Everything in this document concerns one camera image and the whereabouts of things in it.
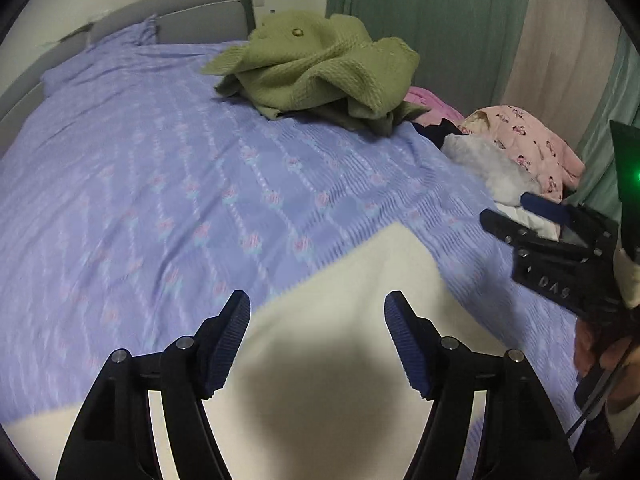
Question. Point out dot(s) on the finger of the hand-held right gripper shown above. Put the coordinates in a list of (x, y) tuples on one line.
[(505, 232), (545, 208)]

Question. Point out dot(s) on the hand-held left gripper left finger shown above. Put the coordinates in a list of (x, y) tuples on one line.
[(232, 340)]

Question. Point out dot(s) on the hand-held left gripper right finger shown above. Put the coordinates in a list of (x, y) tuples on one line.
[(405, 345)]

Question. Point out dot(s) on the cream pants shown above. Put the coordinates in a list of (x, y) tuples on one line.
[(350, 280)]

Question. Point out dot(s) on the person's right forearm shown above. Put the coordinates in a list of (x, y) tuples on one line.
[(625, 410)]

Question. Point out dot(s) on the person's right hand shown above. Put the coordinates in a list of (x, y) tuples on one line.
[(587, 350)]

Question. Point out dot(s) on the pink printed pajama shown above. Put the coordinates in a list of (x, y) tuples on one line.
[(530, 150)]

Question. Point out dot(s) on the white fuzzy garment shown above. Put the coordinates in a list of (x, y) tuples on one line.
[(480, 160)]

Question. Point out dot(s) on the dark cloth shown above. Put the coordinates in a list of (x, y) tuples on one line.
[(440, 132)]

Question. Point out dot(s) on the sheer cream curtain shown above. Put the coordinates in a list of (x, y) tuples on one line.
[(560, 60)]

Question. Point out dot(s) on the bright pink garment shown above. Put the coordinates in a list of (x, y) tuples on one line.
[(430, 102)]

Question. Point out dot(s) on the purple floral duvet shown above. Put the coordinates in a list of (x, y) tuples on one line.
[(150, 185)]

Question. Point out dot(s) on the green knit garment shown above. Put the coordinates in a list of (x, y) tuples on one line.
[(310, 70)]

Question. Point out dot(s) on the grey bed headboard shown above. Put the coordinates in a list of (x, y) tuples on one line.
[(190, 10)]

